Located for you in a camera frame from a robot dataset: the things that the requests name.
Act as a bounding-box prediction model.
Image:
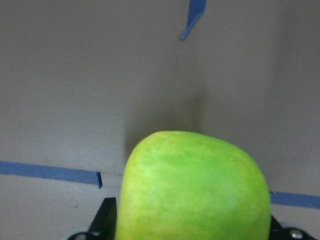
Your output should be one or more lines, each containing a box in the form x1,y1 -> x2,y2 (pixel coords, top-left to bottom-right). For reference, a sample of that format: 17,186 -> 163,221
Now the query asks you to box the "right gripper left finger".
66,197 -> 117,240

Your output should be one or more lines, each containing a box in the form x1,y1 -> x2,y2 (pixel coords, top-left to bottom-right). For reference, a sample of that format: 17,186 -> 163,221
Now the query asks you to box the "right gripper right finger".
268,215 -> 316,240

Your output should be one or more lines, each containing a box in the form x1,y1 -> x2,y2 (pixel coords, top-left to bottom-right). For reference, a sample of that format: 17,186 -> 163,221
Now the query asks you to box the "green apple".
115,131 -> 271,240

